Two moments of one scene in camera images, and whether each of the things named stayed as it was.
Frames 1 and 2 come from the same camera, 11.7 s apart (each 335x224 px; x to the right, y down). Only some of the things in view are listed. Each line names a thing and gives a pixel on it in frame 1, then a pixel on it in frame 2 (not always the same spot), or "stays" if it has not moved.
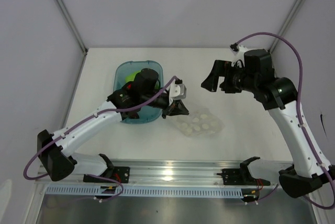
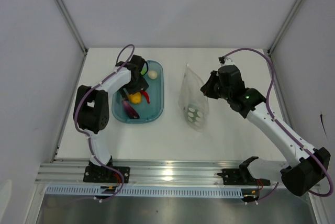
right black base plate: x=242 y=176 stays
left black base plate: x=122 y=172 stays
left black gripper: x=177 y=107 -> x=142 y=86
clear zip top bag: x=201 y=122 -> x=192 y=101
